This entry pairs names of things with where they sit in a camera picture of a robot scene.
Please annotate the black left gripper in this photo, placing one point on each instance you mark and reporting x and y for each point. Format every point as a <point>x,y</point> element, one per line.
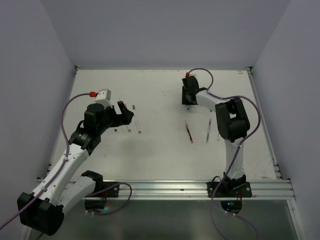
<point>125,115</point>

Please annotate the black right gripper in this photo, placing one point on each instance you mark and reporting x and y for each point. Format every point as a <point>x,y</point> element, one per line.
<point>185,100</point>

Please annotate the grey capped white marker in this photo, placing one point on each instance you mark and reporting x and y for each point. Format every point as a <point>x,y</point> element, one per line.
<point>137,125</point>

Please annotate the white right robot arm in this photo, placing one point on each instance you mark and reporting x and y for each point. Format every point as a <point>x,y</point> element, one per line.
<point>232,125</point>

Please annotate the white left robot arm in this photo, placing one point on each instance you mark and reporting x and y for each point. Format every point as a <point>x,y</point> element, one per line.
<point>44,209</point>

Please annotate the dark purple gel pen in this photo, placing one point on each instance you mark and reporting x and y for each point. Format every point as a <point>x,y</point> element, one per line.
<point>208,130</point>

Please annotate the red gel pen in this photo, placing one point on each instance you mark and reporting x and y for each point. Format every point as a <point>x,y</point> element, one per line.
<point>188,131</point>

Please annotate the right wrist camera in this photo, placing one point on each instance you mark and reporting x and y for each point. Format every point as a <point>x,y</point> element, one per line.
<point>197,78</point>

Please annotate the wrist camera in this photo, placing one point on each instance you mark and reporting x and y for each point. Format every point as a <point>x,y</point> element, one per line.
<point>103,96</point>
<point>197,78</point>

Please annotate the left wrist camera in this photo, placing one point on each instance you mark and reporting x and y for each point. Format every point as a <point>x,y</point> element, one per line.
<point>103,96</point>

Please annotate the aluminium table edge rail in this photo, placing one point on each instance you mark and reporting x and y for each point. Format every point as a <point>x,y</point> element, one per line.
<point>264,126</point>

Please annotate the aluminium front mounting rail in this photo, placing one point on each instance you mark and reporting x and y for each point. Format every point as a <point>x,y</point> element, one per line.
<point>199,190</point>

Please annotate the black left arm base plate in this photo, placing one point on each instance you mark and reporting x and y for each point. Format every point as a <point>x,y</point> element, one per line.
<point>100,201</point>

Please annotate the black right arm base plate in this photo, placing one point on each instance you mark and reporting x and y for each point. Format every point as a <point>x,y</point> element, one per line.
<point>230,188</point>

